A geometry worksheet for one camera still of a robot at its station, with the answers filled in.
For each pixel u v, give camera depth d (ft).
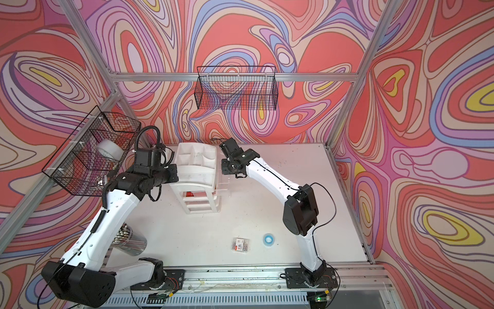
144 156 1.80
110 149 2.42
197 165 2.80
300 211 1.63
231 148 2.21
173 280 2.36
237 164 2.01
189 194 2.62
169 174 2.19
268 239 2.71
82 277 1.19
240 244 2.63
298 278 2.40
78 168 2.31
